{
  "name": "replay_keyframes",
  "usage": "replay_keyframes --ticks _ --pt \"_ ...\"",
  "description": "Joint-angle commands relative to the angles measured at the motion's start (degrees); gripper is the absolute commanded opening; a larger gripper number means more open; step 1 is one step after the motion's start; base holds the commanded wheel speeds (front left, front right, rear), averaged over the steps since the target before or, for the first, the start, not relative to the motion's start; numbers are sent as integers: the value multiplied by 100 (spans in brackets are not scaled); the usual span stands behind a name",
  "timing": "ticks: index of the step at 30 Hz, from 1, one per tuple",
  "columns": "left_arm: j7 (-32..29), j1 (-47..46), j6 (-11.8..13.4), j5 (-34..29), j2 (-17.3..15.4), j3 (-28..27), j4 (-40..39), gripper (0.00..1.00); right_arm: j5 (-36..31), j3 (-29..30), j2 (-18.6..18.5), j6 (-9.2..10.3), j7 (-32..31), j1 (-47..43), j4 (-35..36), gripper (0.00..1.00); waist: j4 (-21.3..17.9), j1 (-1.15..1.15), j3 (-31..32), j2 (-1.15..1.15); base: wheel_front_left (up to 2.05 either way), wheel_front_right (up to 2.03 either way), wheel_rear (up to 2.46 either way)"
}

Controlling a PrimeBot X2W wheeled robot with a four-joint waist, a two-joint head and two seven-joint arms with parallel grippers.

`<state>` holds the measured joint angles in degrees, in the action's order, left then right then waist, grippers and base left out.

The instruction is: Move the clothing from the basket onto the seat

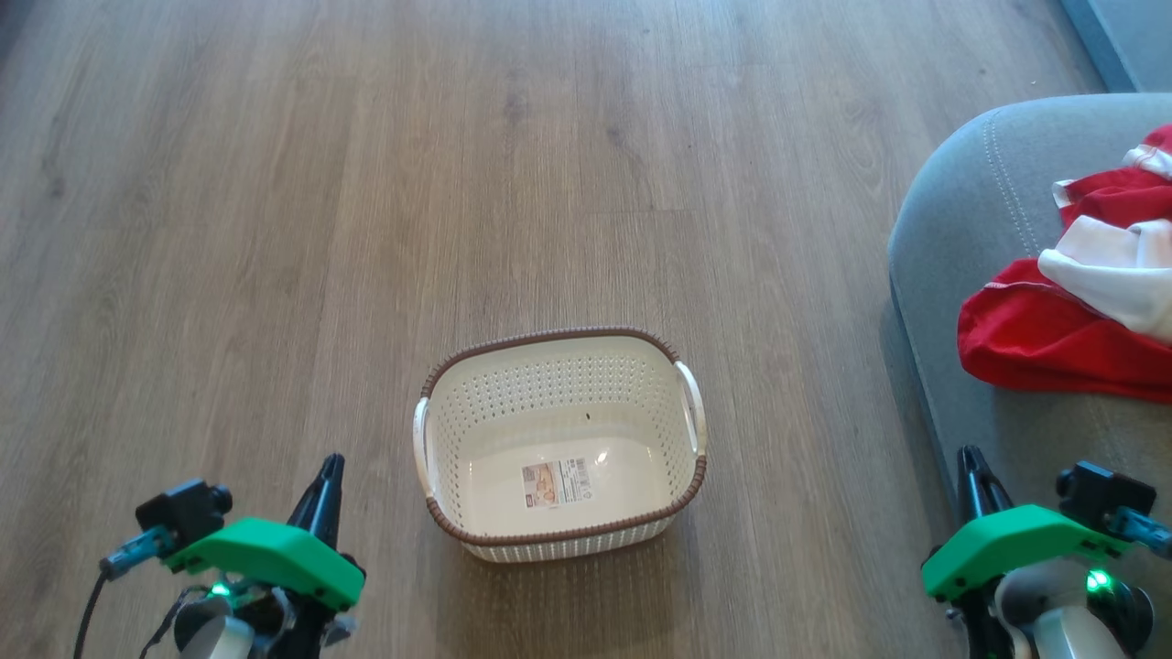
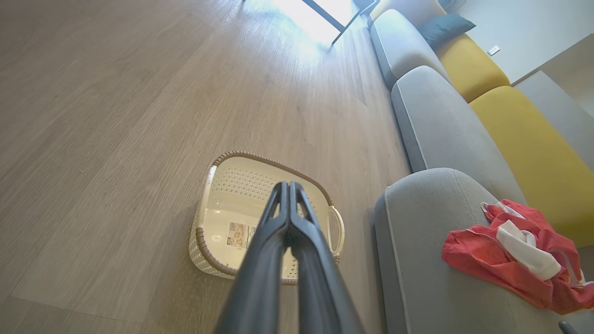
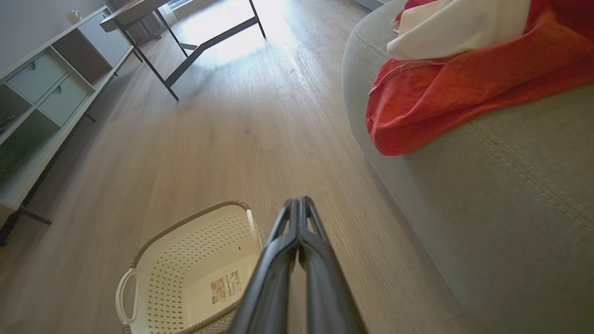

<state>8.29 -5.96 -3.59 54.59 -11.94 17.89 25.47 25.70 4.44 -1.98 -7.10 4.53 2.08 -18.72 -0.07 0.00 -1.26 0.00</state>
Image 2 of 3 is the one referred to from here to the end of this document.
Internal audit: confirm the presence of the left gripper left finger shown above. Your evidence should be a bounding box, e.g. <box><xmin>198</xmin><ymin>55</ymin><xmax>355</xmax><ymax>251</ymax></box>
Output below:
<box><xmin>213</xmin><ymin>181</ymin><xmax>291</xmax><ymax>334</ymax></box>

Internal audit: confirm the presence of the paper label sticker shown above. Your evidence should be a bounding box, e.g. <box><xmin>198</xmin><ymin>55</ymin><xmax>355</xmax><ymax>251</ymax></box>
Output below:
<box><xmin>226</xmin><ymin>221</ymin><xmax>257</xmax><ymax>251</ymax></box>

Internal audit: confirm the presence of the dark blue throw pillow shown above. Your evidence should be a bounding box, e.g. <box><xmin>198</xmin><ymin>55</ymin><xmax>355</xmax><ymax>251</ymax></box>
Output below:
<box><xmin>417</xmin><ymin>13</ymin><xmax>477</xmax><ymax>47</ymax></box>

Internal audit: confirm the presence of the red garment with white trim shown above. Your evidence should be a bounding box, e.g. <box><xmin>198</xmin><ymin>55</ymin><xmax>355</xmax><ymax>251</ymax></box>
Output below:
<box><xmin>441</xmin><ymin>199</ymin><xmax>594</xmax><ymax>315</ymax></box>

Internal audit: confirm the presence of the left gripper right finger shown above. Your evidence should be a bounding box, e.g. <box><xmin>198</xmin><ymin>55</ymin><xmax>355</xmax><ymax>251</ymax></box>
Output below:
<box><xmin>289</xmin><ymin>181</ymin><xmax>365</xmax><ymax>334</ymax></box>

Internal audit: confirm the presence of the black metal table frame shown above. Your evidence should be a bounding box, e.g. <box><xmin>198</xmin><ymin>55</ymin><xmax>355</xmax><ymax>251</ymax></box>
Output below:
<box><xmin>301</xmin><ymin>0</ymin><xmax>377</xmax><ymax>45</ymax></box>

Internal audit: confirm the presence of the yellow sofa back cushion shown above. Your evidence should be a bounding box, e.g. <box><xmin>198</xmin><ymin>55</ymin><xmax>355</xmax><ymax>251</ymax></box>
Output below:
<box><xmin>433</xmin><ymin>33</ymin><xmax>511</xmax><ymax>104</ymax></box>
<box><xmin>469</xmin><ymin>85</ymin><xmax>594</xmax><ymax>249</ymax></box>

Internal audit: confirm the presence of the beige sofa back cushion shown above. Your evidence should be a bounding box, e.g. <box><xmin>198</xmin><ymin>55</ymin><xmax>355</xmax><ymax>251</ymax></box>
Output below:
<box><xmin>368</xmin><ymin>0</ymin><xmax>447</xmax><ymax>28</ymax></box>

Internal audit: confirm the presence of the cream perforated laundry basket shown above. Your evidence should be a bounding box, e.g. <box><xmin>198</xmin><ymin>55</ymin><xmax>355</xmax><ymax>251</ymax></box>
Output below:
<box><xmin>188</xmin><ymin>150</ymin><xmax>346</xmax><ymax>286</ymax></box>

